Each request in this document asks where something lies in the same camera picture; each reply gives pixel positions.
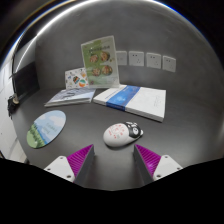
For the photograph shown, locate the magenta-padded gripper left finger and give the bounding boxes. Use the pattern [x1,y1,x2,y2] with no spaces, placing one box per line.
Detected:
[43,143,95,184]

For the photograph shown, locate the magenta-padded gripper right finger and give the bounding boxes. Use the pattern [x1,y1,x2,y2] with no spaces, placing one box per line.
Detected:
[133,143,184,185]

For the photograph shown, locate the white panda-print computer mouse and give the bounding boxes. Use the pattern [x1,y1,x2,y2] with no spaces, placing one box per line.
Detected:
[102,121,145,148]

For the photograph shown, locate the round sky-and-grass mouse pad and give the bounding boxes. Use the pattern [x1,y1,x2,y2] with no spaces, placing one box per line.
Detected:
[26,109,68,150]

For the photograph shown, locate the white book with blue band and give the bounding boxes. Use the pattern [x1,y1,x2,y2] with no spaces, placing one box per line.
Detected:
[92,84,167,123]

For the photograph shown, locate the grey-cover book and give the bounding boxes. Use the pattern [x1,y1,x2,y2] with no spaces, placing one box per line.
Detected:
[44,87,97,108]

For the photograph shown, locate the small white colourful-print card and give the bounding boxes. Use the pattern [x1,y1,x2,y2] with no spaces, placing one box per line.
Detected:
[64,67,90,90]

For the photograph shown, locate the dark flat screen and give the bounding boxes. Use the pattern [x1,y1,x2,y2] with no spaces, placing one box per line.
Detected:
[13,61,40,103]

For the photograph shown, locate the green menu in acrylic stand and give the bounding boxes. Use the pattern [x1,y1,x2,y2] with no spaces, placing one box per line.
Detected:
[80,35,120,89]

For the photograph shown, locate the black desk clamp mount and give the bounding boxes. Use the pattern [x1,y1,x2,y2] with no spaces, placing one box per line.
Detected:
[7,94,20,116]

